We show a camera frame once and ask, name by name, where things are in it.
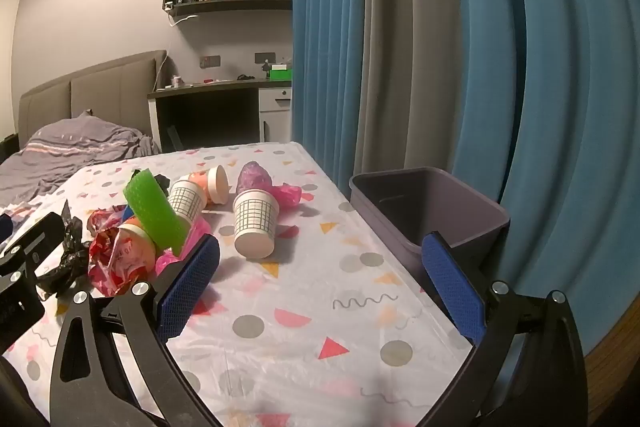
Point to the stack of paper cups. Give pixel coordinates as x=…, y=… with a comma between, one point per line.
x=186, y=203

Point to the grey curtain panel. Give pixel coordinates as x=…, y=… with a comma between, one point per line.
x=400, y=57

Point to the grey padded headboard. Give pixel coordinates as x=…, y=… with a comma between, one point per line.
x=110, y=87

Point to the green plastic cup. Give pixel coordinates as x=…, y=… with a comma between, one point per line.
x=150, y=207

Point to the patterned white tablecloth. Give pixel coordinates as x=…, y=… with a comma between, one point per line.
x=300, y=297

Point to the grey plastic bin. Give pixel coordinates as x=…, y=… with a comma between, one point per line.
x=400, y=207

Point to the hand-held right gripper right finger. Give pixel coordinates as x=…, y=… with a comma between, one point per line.
x=452, y=287

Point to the orange print paper cup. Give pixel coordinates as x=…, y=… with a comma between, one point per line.
x=217, y=185
x=137, y=247

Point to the dark wall socket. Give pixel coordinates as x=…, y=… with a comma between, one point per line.
x=265, y=58
x=210, y=61

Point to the green box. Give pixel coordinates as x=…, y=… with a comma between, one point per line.
x=280, y=74

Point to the grey striped duvet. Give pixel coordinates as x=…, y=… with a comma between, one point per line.
x=75, y=147

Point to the blue curtain panel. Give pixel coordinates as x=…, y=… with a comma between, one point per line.
x=325, y=32
x=560, y=107

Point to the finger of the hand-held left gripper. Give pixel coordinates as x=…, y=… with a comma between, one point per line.
x=35, y=239
x=5, y=224

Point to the dark desk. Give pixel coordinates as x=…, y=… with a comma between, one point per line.
x=200, y=90

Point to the white drawer cabinet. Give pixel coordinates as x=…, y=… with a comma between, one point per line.
x=275, y=102

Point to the red and white wrapper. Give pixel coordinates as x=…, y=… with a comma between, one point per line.
x=102, y=252

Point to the small black item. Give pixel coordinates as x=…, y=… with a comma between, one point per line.
x=246, y=77

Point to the pink plastic bag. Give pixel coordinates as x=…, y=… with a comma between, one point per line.
x=289, y=196
x=170, y=263

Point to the purple plastic bag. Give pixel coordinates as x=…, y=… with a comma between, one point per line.
x=255, y=177

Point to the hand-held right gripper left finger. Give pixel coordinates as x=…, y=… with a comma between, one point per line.
x=192, y=277

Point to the black plastic bag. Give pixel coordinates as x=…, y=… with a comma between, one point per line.
x=161, y=183
x=65, y=257

